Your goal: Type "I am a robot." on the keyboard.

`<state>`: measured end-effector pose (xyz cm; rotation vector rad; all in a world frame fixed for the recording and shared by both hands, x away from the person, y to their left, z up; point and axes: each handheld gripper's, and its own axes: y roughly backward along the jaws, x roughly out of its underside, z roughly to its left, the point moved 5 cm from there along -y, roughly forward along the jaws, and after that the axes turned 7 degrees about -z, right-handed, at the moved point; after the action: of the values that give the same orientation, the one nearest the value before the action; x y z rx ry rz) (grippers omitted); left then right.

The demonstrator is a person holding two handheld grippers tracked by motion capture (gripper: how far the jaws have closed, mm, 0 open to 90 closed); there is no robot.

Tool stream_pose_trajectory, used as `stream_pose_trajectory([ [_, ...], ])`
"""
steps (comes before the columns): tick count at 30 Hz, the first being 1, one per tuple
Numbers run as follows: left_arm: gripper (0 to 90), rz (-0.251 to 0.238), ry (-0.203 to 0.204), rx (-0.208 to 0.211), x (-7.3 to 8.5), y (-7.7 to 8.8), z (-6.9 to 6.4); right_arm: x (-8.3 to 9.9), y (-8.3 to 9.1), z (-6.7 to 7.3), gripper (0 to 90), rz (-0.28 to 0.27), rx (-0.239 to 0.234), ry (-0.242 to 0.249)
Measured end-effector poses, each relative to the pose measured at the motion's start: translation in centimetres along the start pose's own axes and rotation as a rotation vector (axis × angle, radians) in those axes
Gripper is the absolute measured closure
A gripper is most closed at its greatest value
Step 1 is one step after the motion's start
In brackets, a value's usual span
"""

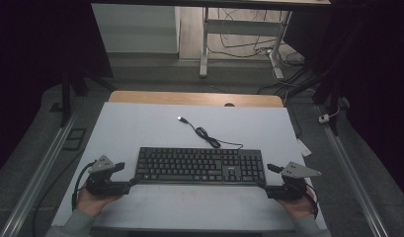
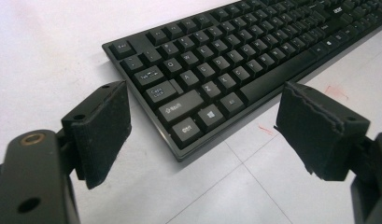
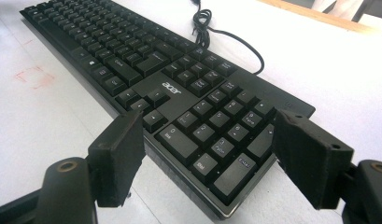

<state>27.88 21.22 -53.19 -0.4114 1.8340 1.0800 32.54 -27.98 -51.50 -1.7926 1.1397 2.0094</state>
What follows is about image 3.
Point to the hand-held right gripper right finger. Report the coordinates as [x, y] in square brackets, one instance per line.
[310, 158]

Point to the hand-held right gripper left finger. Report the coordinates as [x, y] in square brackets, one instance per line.
[115, 161]

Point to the black computer keyboard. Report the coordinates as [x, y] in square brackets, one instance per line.
[179, 102]

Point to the wooden table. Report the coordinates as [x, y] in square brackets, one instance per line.
[319, 15]

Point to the white desk frame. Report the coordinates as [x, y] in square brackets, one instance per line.
[335, 6]

